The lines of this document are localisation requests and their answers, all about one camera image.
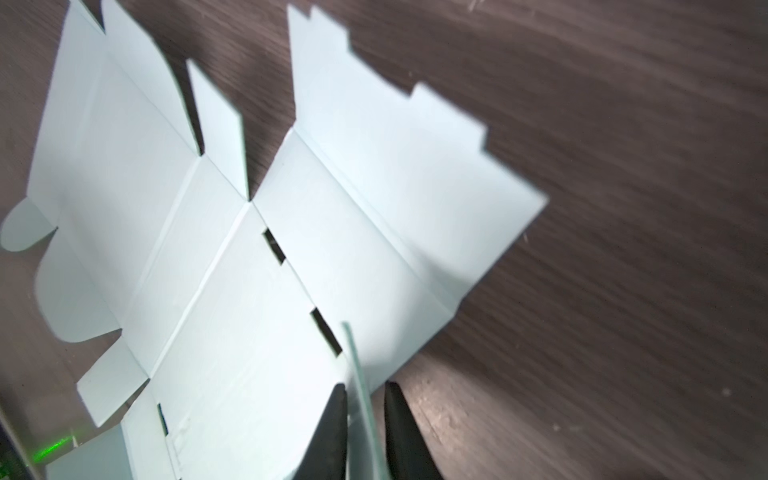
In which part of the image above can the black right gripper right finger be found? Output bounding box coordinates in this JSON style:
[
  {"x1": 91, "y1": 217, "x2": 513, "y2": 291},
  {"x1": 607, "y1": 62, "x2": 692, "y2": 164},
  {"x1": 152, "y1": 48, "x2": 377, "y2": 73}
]
[{"x1": 384, "y1": 381, "x2": 443, "y2": 480}]

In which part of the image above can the light blue paper box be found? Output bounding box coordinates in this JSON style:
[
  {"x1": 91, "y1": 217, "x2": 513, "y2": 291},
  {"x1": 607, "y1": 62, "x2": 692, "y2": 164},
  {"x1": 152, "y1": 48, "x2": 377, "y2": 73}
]
[{"x1": 1, "y1": 1, "x2": 548, "y2": 479}]

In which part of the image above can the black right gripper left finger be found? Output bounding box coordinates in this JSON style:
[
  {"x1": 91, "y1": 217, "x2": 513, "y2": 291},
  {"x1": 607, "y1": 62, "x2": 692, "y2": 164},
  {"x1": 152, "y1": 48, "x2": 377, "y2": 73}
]
[{"x1": 293, "y1": 383, "x2": 348, "y2": 480}]

